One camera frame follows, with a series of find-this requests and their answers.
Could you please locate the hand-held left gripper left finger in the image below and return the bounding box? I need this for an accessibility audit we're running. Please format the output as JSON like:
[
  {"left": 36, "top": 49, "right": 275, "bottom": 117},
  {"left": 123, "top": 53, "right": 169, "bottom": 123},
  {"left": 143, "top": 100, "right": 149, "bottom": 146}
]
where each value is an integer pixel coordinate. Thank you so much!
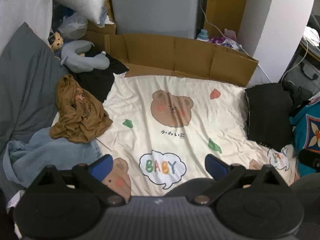
[{"left": 25, "top": 154, "right": 127, "bottom": 207}]

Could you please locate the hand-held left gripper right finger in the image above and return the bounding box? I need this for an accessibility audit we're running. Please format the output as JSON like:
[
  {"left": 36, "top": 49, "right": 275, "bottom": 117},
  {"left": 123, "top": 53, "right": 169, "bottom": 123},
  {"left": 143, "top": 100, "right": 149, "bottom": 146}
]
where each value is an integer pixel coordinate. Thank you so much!
[{"left": 192, "top": 154, "right": 292, "bottom": 204}]

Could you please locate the brown printed t-shirt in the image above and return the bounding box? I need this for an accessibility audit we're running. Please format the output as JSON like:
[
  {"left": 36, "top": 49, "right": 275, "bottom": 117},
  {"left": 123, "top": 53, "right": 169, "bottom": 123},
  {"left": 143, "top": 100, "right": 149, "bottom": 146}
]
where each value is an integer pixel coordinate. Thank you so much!
[{"left": 49, "top": 74, "right": 113, "bottom": 144}]

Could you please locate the light blue cloth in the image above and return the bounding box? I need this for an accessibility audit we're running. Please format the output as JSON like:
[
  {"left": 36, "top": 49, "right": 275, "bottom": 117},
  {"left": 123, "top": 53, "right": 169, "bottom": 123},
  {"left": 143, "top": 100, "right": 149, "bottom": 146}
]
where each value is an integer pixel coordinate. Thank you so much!
[{"left": 4, "top": 127, "right": 103, "bottom": 188}]

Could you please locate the cream bear printed blanket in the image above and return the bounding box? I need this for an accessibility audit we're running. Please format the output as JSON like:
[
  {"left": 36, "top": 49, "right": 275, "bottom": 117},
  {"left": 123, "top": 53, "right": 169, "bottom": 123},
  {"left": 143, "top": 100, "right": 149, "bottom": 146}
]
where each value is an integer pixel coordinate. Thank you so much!
[{"left": 51, "top": 74, "right": 300, "bottom": 198}]

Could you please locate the black folded garment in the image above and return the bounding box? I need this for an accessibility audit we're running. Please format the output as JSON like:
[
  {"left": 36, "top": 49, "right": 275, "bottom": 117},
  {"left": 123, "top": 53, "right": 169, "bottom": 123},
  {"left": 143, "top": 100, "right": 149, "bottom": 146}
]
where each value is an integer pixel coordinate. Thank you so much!
[{"left": 244, "top": 82, "right": 295, "bottom": 148}]

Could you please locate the black crumpled garment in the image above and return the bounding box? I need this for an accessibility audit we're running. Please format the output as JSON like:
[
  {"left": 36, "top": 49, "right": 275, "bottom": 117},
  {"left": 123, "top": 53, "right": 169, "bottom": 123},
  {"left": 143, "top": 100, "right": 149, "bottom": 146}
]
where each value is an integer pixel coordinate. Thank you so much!
[{"left": 72, "top": 51, "right": 130, "bottom": 103}]

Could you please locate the teal patterned cloth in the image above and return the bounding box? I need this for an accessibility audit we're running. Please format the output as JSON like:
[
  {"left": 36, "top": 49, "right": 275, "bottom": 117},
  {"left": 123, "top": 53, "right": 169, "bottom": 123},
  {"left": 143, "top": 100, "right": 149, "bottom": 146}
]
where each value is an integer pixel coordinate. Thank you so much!
[{"left": 290, "top": 100, "right": 320, "bottom": 155}]

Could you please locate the dark olive crumpled garment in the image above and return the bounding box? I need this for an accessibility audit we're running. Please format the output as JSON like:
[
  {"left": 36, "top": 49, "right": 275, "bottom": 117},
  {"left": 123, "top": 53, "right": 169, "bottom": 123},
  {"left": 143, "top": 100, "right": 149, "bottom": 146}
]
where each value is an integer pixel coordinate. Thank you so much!
[{"left": 282, "top": 81, "right": 313, "bottom": 117}]

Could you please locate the grey neck pillow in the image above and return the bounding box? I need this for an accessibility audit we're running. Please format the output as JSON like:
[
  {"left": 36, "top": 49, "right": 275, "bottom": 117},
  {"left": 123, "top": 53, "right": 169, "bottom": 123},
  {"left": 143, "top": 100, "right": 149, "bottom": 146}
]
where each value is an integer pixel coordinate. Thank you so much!
[{"left": 60, "top": 40, "right": 110, "bottom": 74}]

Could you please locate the black bag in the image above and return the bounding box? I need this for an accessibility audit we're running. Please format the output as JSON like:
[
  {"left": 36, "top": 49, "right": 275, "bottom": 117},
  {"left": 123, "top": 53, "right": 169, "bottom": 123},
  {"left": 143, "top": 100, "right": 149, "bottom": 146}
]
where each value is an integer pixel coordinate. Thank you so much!
[{"left": 281, "top": 52, "right": 320, "bottom": 97}]

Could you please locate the purple packet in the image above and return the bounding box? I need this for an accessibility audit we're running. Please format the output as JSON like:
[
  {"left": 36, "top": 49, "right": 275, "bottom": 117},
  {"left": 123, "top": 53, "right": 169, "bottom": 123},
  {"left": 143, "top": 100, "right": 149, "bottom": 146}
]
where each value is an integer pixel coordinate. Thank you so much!
[{"left": 209, "top": 36, "right": 242, "bottom": 52}]

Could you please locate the flattened cardboard sheet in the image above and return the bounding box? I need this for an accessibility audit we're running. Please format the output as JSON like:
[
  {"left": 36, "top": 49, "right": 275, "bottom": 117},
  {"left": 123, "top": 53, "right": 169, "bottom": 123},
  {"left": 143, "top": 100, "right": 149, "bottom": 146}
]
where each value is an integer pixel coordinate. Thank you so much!
[{"left": 82, "top": 21, "right": 259, "bottom": 87}]

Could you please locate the white detergent bottle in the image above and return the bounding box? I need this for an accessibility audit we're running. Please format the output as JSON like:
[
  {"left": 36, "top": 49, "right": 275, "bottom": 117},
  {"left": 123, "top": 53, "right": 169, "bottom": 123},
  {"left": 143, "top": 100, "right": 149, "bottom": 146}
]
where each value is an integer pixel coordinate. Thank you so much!
[{"left": 196, "top": 29, "right": 210, "bottom": 42}]

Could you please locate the small teddy bear toy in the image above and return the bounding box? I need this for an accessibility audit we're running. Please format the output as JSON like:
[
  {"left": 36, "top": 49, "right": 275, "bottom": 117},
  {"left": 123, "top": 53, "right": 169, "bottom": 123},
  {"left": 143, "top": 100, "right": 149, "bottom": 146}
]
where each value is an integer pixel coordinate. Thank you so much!
[{"left": 48, "top": 31, "right": 63, "bottom": 53}]

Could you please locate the clear plastic bag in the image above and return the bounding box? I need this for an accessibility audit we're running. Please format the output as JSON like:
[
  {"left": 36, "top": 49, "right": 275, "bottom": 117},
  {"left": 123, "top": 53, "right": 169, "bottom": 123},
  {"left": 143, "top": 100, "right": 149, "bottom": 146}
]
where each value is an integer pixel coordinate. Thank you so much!
[{"left": 58, "top": 14, "right": 88, "bottom": 39}]

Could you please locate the grey cabinet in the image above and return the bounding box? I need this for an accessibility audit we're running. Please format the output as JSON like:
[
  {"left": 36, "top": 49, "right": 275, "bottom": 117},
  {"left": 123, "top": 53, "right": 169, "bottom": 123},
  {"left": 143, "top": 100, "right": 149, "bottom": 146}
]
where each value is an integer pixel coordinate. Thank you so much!
[{"left": 108, "top": 0, "right": 200, "bottom": 40}]

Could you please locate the white cable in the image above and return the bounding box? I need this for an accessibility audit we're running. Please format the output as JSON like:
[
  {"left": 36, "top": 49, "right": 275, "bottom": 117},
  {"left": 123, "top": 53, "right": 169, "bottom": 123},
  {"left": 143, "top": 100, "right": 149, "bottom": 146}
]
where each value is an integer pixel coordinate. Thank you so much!
[{"left": 200, "top": 6, "right": 253, "bottom": 55}]

